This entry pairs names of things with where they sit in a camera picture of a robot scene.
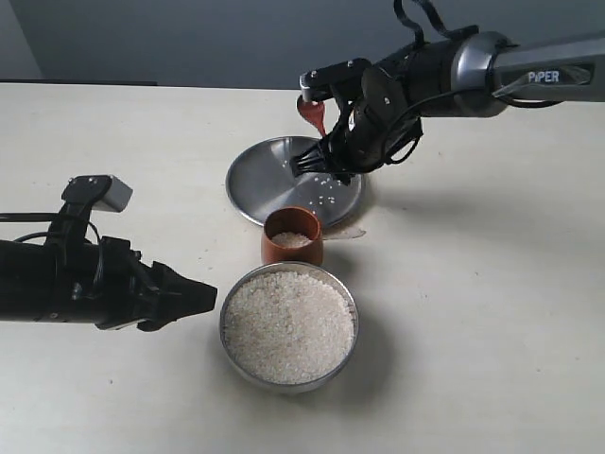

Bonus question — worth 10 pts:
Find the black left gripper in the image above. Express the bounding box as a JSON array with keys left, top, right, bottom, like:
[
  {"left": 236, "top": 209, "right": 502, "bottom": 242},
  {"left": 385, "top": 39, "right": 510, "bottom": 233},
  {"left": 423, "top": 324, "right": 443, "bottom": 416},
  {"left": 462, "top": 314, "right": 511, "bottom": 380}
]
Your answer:
[{"left": 95, "top": 236, "right": 217, "bottom": 332}]

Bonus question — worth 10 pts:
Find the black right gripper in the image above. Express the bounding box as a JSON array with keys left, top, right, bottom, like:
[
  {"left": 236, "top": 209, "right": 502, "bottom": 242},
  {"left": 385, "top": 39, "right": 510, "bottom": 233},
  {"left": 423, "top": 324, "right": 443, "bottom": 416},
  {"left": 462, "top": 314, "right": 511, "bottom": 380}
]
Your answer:
[{"left": 291, "top": 41, "right": 457, "bottom": 185}]

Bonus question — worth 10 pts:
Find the red-brown wooden spoon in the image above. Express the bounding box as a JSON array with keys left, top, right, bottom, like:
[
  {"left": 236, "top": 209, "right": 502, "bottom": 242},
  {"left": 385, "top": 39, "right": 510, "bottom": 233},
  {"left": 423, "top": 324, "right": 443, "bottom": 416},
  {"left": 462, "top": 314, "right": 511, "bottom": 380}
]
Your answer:
[{"left": 296, "top": 95, "right": 326, "bottom": 137}]

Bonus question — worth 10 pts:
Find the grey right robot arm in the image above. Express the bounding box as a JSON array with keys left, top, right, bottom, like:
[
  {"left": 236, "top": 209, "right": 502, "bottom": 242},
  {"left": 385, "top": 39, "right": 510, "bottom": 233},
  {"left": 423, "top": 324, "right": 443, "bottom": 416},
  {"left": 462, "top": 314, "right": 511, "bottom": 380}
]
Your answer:
[{"left": 289, "top": 32, "right": 604, "bottom": 183}]

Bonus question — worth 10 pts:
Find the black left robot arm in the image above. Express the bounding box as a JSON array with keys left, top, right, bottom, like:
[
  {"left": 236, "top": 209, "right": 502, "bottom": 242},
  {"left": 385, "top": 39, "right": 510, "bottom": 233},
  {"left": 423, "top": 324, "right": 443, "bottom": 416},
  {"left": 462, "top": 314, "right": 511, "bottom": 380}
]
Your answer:
[{"left": 1, "top": 236, "right": 217, "bottom": 332}]

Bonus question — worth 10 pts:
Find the small brown wooden cup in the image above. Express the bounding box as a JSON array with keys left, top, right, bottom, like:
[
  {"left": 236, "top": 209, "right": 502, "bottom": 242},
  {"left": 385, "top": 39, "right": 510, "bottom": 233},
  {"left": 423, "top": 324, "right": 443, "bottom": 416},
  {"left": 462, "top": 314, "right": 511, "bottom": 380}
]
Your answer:
[{"left": 260, "top": 206, "right": 323, "bottom": 266}]

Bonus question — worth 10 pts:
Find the steel bowl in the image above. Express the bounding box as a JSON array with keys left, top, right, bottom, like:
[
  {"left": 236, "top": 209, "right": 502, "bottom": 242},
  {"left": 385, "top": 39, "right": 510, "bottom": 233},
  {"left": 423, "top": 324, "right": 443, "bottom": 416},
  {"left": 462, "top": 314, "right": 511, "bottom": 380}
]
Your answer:
[{"left": 218, "top": 262, "right": 360, "bottom": 395}]

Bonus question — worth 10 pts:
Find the round steel plate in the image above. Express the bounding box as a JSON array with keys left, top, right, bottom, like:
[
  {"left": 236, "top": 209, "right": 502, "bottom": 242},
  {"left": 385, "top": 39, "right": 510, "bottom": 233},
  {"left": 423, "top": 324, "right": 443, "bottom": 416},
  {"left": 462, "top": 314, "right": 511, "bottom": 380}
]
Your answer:
[{"left": 226, "top": 136, "right": 366, "bottom": 228}]

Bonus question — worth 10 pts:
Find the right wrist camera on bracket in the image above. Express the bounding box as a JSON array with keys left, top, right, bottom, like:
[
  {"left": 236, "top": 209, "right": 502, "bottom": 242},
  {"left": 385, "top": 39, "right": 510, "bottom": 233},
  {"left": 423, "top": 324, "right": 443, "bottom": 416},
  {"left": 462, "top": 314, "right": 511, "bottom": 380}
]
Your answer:
[{"left": 299, "top": 58, "right": 372, "bottom": 102}]

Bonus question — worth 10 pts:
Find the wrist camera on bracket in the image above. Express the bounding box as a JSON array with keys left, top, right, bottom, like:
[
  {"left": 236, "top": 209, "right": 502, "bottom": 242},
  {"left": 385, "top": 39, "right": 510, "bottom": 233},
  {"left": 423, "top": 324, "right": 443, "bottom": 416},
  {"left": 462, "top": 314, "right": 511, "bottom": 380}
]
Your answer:
[
  {"left": 299, "top": 58, "right": 372, "bottom": 102},
  {"left": 48, "top": 175, "right": 133, "bottom": 245}
]

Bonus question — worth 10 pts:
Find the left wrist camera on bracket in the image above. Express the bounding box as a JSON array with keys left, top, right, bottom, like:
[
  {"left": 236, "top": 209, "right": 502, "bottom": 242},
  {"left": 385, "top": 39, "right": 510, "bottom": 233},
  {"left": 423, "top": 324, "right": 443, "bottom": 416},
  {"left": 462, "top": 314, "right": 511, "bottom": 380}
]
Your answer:
[{"left": 48, "top": 175, "right": 133, "bottom": 245}]

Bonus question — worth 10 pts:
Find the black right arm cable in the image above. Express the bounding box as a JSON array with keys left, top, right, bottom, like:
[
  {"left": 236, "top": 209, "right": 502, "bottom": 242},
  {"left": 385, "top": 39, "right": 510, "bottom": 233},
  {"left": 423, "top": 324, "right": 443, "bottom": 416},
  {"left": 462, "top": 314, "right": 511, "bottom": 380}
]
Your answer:
[{"left": 392, "top": 0, "right": 478, "bottom": 51}]

